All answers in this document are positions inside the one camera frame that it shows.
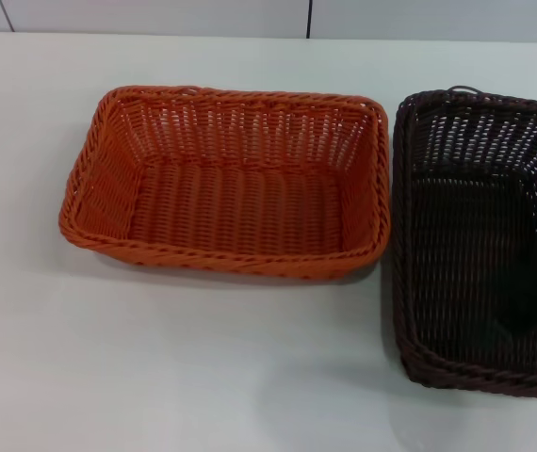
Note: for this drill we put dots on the orange woven plastic basket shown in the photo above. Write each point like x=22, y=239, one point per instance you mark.
x=231, y=207

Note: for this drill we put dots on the dark brown woven plastic basket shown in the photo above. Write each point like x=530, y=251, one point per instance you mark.
x=457, y=245

